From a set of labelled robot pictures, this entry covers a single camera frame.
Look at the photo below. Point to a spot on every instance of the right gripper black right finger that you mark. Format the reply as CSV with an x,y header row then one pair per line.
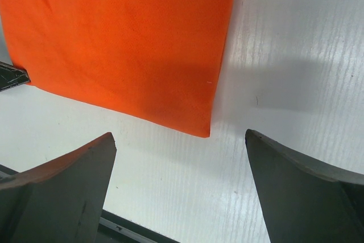
x,y
304,199

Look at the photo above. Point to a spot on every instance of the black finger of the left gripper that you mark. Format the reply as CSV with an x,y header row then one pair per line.
x,y
11,77

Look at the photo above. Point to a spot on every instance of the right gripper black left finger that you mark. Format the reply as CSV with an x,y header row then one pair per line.
x,y
60,200

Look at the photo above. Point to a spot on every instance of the orange t shirt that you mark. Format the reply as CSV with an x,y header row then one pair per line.
x,y
158,60

